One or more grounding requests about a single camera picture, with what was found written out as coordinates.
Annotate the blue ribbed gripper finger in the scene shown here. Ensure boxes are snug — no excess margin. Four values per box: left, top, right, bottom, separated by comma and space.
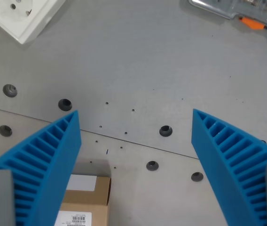
0, 110, 81, 226
191, 108, 267, 226

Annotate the brown cardboard box with labels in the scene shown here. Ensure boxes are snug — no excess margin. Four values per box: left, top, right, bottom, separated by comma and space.
54, 174, 112, 226

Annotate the clear plastic parts case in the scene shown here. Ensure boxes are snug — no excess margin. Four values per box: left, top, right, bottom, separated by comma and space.
188, 0, 267, 42

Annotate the orange tool handle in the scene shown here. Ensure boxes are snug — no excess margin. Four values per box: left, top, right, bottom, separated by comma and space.
239, 16, 266, 30

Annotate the white wall socket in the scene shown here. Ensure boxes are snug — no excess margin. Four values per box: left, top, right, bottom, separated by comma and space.
0, 0, 67, 45

